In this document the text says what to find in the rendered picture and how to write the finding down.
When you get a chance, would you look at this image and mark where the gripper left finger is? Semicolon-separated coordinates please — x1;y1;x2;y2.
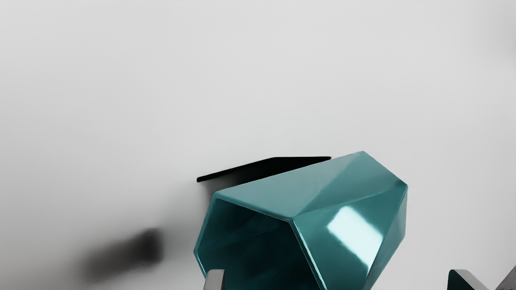
203;269;225;290

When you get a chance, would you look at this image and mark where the teal faceted mug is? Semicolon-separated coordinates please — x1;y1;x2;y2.
193;151;408;290

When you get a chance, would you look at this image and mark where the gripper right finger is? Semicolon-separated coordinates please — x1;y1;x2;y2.
447;265;516;290

